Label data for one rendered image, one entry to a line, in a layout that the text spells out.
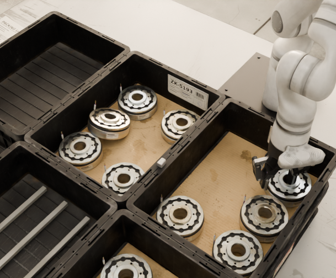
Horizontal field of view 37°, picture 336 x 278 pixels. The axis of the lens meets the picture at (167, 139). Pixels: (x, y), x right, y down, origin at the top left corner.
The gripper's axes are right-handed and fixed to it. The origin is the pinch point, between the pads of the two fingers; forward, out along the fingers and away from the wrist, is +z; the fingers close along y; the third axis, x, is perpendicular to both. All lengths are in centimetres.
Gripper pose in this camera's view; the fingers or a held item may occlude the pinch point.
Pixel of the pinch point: (277, 181)
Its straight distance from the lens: 115.7
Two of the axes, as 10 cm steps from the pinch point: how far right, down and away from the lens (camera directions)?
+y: -9.8, 1.5, -1.4
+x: 2.0, 7.3, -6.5
